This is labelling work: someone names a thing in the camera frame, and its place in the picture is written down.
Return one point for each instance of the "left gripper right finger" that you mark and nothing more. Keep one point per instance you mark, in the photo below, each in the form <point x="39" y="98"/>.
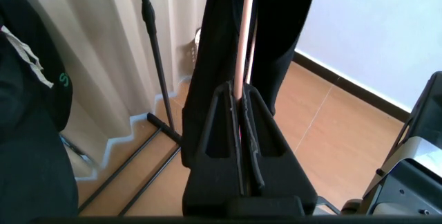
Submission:
<point x="279" y="182"/>

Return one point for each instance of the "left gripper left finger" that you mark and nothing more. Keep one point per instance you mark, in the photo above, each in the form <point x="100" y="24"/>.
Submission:
<point x="214" y="182"/>

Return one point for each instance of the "black garment with white label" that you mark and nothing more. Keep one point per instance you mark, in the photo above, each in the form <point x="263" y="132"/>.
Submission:
<point x="214" y="61"/>

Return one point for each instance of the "pink clothes hanger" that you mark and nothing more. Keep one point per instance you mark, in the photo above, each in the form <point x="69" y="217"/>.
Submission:
<point x="243" y="44"/>

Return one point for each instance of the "black clothes rack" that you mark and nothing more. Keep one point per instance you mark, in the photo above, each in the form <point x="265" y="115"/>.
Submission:
<point x="149" y="13"/>

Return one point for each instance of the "beige curtain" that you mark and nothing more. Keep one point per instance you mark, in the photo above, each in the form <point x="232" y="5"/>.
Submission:
<point x="96" y="44"/>

